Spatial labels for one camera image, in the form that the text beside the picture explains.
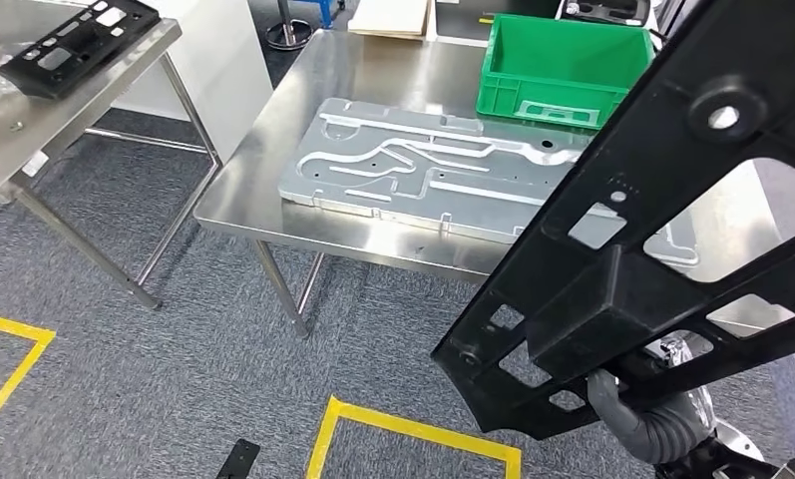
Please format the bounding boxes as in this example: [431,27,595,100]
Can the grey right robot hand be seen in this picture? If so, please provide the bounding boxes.
[585,368,717,439]

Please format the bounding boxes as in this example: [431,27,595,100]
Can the black plastic bracket part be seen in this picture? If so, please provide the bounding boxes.
[431,0,795,443]
[0,0,163,102]

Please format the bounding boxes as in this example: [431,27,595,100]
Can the stainless steel workbench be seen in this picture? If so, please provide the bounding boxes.
[193,28,795,340]

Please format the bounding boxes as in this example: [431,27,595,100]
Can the yellow floor tape square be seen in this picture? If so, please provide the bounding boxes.
[305,395,523,479]
[0,310,57,444]

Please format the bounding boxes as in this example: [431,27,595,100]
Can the machined aluminium plate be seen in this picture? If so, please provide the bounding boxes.
[277,97,702,269]

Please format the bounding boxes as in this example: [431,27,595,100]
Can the green plastic crate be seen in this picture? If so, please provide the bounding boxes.
[475,13,656,131]

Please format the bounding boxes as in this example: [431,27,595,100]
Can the black robot foot plate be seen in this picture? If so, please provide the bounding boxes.
[215,438,262,479]

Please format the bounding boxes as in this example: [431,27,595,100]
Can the black moulded tray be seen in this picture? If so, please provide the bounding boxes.
[555,0,652,28]

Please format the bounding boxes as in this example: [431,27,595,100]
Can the beige flat board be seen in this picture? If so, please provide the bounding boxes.
[347,0,433,41]

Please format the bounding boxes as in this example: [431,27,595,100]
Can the white cabinet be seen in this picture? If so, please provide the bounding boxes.
[109,0,276,167]

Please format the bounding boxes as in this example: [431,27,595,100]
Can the stainless steel side table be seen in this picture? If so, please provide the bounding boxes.
[0,0,223,312]

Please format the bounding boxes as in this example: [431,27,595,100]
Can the chrome stanchion post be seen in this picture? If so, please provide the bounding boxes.
[264,0,313,52]

